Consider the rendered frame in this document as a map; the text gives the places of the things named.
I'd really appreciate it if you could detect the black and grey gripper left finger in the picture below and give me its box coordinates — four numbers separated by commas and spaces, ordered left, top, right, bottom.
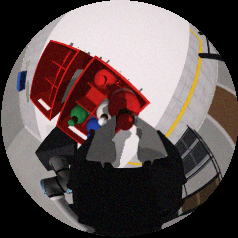
66, 115, 117, 190

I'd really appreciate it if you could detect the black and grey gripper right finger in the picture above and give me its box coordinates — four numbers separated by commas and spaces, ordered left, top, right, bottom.
132, 115, 187, 185

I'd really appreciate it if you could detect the green bottle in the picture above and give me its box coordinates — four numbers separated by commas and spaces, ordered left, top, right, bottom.
68, 104, 90, 127

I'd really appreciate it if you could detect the red crate with dividers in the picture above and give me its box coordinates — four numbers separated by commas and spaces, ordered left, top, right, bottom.
30, 40, 93, 121
56, 55, 150, 144

